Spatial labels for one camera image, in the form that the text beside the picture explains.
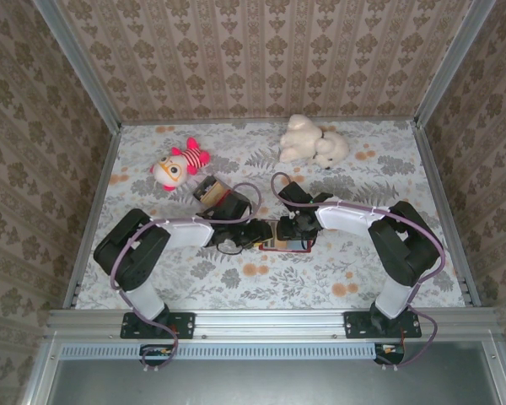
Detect red leather card holder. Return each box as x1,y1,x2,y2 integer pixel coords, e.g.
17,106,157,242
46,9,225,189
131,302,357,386
259,218,315,254

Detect floral patterned table cover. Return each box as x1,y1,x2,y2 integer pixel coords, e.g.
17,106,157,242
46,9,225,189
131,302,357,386
73,120,467,311

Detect clear plastic box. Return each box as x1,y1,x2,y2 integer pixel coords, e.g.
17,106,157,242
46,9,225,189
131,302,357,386
192,175,237,212

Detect white plush dog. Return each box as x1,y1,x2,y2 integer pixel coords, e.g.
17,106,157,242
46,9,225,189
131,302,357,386
277,113,350,170

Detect pink striped plush doll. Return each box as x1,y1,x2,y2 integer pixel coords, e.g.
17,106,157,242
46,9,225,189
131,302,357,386
150,137,212,194

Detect grey metal panel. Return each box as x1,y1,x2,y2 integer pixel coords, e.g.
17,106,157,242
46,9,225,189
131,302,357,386
20,358,506,405

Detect small black connector box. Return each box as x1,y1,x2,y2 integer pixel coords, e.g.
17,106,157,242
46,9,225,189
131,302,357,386
139,343,174,360
374,342,406,365

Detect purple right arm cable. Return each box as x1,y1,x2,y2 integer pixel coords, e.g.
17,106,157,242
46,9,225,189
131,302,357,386
271,171,446,369

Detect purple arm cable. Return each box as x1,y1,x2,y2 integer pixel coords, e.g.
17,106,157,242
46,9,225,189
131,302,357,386
271,171,446,369
110,182,262,375

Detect wide aluminium frame rail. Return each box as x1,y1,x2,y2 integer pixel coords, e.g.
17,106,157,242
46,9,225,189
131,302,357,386
46,310,503,341

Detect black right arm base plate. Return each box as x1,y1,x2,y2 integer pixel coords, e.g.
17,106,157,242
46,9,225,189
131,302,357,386
343,310,423,340

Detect slotted grey cable duct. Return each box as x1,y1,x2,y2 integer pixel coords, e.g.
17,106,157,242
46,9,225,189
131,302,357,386
61,342,383,360

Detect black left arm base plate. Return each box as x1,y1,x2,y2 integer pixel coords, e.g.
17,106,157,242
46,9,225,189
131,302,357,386
120,310,196,340

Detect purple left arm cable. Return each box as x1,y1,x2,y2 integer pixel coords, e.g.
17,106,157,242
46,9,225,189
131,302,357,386
110,182,262,375

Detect aluminium frame post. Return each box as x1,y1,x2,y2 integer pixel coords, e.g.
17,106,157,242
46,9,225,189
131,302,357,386
412,0,499,127
32,0,123,132

